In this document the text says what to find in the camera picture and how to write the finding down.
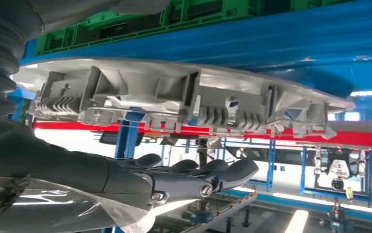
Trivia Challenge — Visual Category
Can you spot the blue metal shelf rack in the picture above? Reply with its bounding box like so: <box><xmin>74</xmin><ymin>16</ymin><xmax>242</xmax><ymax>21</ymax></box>
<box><xmin>7</xmin><ymin>0</ymin><xmax>372</xmax><ymax>162</ymax></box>

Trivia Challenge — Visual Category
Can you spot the clear plastic hand cover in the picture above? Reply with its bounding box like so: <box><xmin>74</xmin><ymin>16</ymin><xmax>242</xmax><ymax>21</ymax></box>
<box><xmin>0</xmin><ymin>176</ymin><xmax>200</xmax><ymax>233</ymax></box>

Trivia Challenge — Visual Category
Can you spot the green folding plastic crate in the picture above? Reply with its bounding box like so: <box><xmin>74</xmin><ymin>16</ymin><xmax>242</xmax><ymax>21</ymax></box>
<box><xmin>34</xmin><ymin>0</ymin><xmax>264</xmax><ymax>55</ymax></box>
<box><xmin>290</xmin><ymin>0</ymin><xmax>355</xmax><ymax>12</ymax></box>

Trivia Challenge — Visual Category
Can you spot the red barrier belt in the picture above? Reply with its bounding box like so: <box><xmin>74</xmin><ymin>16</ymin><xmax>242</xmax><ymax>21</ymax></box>
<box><xmin>33</xmin><ymin>120</ymin><xmax>372</xmax><ymax>149</ymax></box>

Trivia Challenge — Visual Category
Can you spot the blue background frame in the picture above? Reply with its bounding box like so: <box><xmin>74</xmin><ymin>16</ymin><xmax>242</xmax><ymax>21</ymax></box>
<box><xmin>221</xmin><ymin>138</ymin><xmax>372</xmax><ymax>205</ymax></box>

